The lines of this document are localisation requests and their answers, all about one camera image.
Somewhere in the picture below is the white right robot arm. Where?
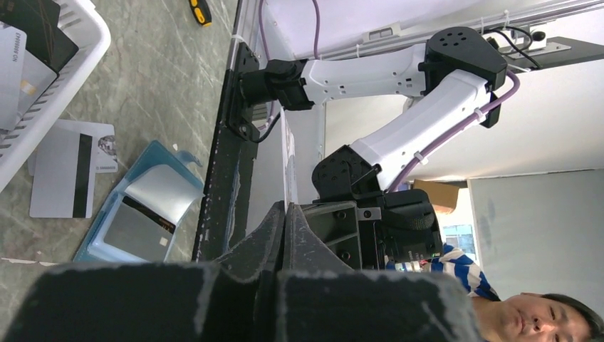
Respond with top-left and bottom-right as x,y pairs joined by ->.
239,27 -> 508,269

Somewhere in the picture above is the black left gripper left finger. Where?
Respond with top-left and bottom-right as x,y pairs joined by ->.
4,202 -> 286,341

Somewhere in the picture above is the white plastic basket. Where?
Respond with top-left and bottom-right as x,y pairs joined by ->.
1,1 -> 111,188

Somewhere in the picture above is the yellow black screwdriver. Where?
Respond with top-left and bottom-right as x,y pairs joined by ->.
188,0 -> 212,27

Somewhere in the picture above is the person in striped shirt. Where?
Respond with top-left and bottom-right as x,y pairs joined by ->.
387,244 -> 603,341

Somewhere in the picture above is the white printed VIP card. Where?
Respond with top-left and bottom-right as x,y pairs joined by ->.
27,119 -> 118,180

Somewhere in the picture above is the black credit card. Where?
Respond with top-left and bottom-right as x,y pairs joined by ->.
103,195 -> 176,261
1,0 -> 79,72

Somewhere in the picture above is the blue card holder wallet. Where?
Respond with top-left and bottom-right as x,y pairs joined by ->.
73,140 -> 204,263

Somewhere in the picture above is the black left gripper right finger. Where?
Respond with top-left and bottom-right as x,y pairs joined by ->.
276,204 -> 481,341

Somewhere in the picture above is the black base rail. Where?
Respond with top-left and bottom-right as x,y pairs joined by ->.
192,42 -> 259,261

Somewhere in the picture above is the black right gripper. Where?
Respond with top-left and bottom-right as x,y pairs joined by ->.
302,190 -> 444,270

